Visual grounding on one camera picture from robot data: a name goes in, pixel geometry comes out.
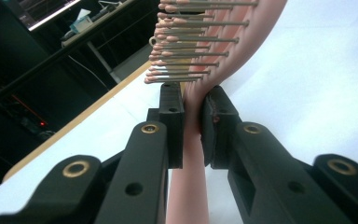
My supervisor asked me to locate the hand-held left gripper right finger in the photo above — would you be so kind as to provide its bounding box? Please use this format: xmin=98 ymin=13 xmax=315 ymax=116
xmin=200 ymin=85 xmax=242 ymax=170

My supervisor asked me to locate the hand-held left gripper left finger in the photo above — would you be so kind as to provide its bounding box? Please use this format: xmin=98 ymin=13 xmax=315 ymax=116
xmin=146 ymin=81 xmax=186 ymax=170

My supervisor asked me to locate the pink hairbrush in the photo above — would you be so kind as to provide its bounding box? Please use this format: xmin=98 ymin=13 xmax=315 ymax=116
xmin=144 ymin=0 xmax=288 ymax=224

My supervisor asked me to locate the teal and white box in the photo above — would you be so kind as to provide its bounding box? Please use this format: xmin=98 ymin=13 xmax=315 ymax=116
xmin=69 ymin=15 xmax=94 ymax=34

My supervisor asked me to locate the black power strip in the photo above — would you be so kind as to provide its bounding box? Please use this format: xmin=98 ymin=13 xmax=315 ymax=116
xmin=0 ymin=94 xmax=56 ymax=139

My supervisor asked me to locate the computer monitor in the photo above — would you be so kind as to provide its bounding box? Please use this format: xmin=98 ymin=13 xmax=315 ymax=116
xmin=15 ymin=0 xmax=82 ymax=32

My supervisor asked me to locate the desk with white metal frame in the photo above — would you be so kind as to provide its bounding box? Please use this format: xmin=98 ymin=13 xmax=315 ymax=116
xmin=60 ymin=0 xmax=157 ymax=84

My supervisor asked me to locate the white cable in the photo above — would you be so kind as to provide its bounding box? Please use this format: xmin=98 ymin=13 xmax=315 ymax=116
xmin=67 ymin=55 xmax=110 ymax=91

